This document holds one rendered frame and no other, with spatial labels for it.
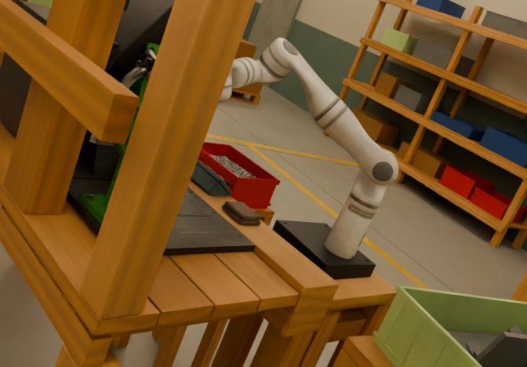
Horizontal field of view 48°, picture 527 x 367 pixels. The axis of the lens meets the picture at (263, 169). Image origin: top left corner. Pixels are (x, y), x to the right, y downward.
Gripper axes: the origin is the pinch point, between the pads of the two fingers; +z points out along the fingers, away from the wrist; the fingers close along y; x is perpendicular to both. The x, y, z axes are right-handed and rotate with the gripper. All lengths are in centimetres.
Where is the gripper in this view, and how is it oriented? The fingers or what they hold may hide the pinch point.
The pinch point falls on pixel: (144, 69)
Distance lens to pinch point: 167.1
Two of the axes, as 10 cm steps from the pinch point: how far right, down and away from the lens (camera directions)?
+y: -3.5, -7.5, -5.6
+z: -6.9, -2.0, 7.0
